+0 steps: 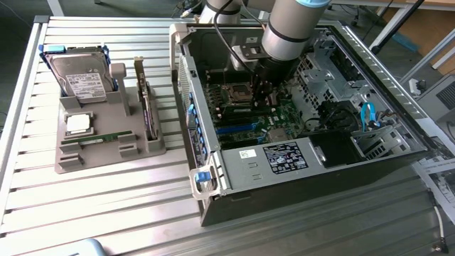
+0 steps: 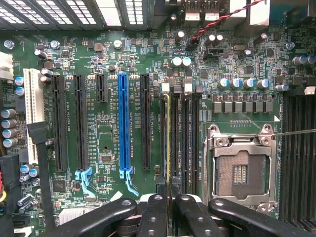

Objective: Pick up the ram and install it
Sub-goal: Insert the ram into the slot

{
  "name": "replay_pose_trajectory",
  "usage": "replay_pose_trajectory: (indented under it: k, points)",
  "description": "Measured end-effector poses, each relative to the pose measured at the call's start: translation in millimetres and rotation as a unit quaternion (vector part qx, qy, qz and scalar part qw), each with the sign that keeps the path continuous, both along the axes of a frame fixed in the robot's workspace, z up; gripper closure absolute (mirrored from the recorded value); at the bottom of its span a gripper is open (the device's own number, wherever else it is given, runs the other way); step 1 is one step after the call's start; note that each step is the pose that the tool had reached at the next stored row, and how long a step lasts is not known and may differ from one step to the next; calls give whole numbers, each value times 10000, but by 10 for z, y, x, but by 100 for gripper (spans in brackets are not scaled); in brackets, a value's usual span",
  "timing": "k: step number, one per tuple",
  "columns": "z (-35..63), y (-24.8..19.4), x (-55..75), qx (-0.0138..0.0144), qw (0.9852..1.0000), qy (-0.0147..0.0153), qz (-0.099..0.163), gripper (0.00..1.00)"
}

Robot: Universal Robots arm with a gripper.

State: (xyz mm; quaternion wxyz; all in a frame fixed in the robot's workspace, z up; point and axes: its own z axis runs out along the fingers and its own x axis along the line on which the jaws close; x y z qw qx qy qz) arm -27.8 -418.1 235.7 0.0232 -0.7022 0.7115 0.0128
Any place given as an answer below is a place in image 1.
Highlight green RAM stick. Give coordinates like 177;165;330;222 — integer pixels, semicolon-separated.
61;132;133;146

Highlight light blue plastic object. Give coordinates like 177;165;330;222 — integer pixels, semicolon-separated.
55;238;107;256

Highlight grey computer tower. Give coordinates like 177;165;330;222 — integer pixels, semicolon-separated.
413;74;455;130

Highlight CPU socket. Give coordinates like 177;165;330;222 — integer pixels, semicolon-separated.
220;83;254;104

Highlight printed paper sheets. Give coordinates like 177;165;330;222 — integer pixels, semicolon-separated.
410;135;455;215

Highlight grey parts rack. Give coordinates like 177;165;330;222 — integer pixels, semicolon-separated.
51;62;168;175

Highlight hard disk in blue carrier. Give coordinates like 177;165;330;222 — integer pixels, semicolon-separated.
37;44;118;104

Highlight white power strip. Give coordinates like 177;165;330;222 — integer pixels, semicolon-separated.
406;78;428;96

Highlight black stand pole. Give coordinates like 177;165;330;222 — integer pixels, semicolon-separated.
369;0;428;55

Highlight installed RAM stick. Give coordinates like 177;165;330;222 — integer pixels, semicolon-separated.
222;106;253;115

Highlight blue expansion slot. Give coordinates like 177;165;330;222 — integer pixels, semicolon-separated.
214;123;257;135

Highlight grey power supply unit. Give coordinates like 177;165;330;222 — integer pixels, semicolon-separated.
212;139;326;196

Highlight white cable with plug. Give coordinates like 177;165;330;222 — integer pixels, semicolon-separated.
426;187;450;254

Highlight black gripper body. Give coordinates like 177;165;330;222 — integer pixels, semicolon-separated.
252;56;300;86

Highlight black internal wire bundle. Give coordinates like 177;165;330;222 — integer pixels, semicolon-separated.
304;100;362;132

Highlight silver CPU chip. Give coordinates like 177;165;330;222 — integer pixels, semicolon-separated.
63;114;91;133

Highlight graphics card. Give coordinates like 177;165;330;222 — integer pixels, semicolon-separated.
133;55;160;141

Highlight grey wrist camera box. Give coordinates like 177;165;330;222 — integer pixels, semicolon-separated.
229;44;266;72

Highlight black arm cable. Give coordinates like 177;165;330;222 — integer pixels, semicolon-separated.
212;0;253;75

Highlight metal disk bay cage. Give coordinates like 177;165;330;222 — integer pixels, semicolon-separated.
294;52;374;108

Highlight blue SATA wire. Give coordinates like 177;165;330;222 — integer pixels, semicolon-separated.
358;102;380;132

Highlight open black PC case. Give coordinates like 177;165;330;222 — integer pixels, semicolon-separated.
168;22;432;227

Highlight green motherboard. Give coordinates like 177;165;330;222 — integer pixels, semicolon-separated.
202;78;306;150

